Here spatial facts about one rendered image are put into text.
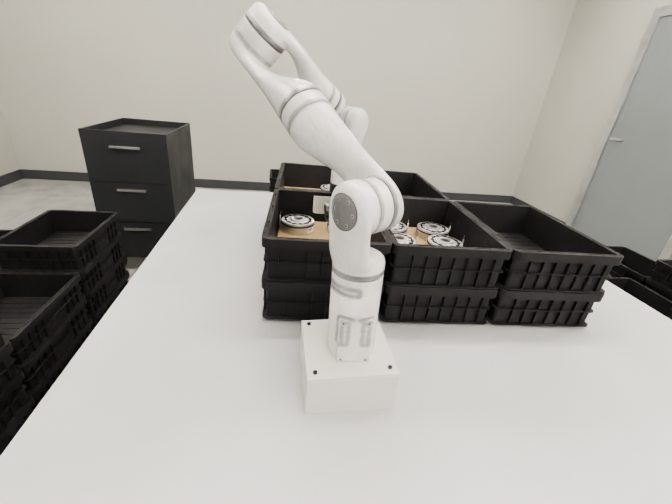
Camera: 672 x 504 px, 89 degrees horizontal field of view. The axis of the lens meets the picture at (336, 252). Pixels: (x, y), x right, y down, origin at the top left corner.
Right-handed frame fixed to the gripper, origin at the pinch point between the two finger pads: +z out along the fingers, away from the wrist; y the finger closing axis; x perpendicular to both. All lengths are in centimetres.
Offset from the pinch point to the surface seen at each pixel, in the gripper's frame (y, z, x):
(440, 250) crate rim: 7.4, -7.1, 34.4
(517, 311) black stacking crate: -11, 10, 53
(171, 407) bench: 62, 15, 10
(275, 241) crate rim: 32.7, -7.2, 6.0
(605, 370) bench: -9, 15, 75
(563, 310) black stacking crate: -19, 9, 63
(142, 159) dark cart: -16, 10, -152
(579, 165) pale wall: -383, 13, 47
